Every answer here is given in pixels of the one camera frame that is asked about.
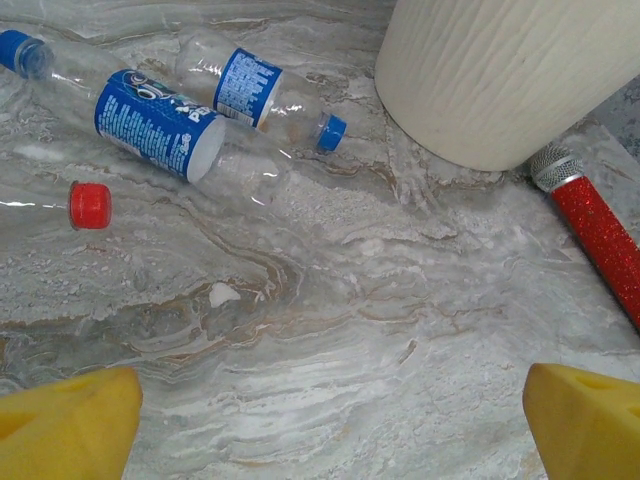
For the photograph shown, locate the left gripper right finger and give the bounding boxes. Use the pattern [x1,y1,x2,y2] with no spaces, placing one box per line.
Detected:
[521,362,640,480]

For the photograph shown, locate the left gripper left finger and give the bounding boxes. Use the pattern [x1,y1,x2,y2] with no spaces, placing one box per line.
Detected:
[0,366,145,480]

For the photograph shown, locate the red glitter microphone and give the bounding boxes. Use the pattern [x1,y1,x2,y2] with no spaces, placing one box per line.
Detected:
[528,141,640,332]

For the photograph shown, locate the red label cola bottle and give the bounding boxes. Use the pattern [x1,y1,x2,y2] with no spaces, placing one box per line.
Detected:
[0,180,115,232]

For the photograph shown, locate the blue label Pepsi bottle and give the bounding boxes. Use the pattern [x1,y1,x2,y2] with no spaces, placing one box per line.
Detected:
[0,28,295,221]

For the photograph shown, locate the cream waste bin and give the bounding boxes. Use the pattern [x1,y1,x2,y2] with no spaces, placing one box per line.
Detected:
[373,0,640,173]

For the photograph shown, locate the small blue label bottle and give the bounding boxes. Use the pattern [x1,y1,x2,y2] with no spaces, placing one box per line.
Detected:
[174,27,349,155]

